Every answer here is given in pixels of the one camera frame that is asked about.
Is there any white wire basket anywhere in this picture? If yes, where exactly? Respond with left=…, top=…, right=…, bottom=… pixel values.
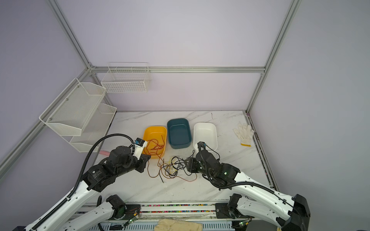
left=101, top=62, right=152, bottom=93

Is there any cable bundle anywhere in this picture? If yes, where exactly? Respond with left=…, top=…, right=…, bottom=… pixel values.
left=146, top=154, right=198, bottom=184

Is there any white work glove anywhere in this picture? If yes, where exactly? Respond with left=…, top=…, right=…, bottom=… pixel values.
left=233, top=123, right=254, bottom=147

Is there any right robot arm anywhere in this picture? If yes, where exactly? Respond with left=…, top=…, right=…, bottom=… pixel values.
left=185, top=141, right=311, bottom=231

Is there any teal plastic bin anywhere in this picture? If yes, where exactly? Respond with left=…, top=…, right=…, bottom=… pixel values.
left=167, top=118, right=192, bottom=149

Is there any beige cloth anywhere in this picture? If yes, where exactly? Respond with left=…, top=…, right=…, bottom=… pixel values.
left=154, top=219, right=202, bottom=231

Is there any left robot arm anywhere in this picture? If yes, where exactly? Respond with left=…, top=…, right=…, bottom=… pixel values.
left=15, top=133, right=151, bottom=231

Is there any lower white mesh shelf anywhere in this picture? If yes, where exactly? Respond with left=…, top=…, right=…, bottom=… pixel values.
left=69, top=104, right=117, bottom=153

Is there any pink plastic object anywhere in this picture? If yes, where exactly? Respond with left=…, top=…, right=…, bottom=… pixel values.
left=99, top=150, right=110, bottom=156

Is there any upper white mesh shelf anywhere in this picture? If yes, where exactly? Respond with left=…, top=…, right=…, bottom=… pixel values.
left=39, top=79, right=107, bottom=136

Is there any red cable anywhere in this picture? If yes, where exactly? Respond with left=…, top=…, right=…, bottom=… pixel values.
left=144, top=135, right=167, bottom=168

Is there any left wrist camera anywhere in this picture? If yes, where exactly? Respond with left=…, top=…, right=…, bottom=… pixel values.
left=133, top=138, right=148, bottom=160

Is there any yellow plastic bin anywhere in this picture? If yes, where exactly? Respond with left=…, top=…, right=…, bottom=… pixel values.
left=142, top=126, right=167, bottom=159

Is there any white mesh shelf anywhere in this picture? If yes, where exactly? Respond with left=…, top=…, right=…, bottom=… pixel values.
left=69, top=104, right=117, bottom=153
left=39, top=79, right=107, bottom=136

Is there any white plastic bin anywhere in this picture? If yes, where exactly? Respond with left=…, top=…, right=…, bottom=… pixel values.
left=193, top=122, right=218, bottom=150

